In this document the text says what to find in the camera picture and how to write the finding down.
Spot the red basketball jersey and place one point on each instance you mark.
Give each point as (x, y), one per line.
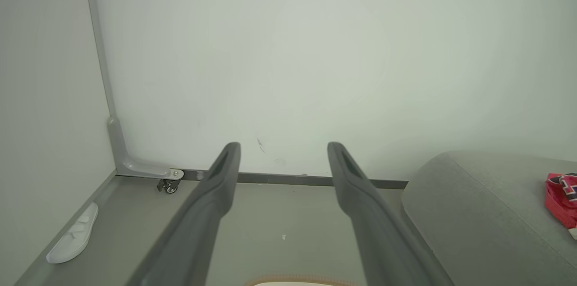
(561, 200)

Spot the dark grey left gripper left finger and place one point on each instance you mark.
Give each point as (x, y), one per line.
(198, 232)

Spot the black baseboard strip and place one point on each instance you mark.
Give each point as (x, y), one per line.
(288, 179)

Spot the white slipper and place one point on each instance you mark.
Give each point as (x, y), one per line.
(74, 236)

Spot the cream perforated laundry basket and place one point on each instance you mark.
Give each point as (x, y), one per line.
(297, 282)

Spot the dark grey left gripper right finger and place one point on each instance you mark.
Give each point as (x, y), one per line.
(378, 241)

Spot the small black caster wheel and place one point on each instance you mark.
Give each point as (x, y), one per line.
(169, 186)

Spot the grey partition post foot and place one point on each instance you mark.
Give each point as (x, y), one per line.
(119, 151)

